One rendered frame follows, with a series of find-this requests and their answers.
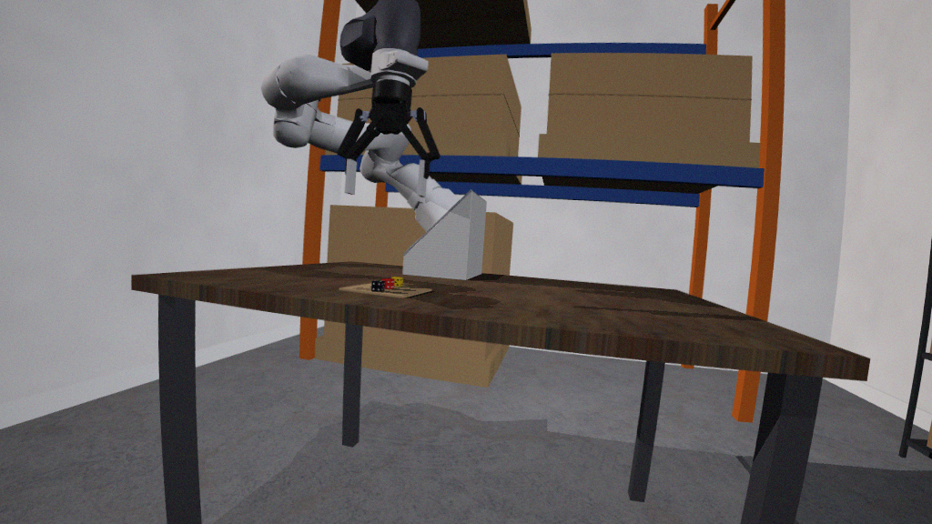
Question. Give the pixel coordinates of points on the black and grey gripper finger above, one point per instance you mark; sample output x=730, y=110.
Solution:
x=351, y=146
x=420, y=117

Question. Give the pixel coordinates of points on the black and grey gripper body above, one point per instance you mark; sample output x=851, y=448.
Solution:
x=390, y=96

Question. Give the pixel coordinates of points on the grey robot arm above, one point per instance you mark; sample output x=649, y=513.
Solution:
x=368, y=42

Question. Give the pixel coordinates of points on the tan flat mat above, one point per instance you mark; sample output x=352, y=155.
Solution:
x=395, y=292

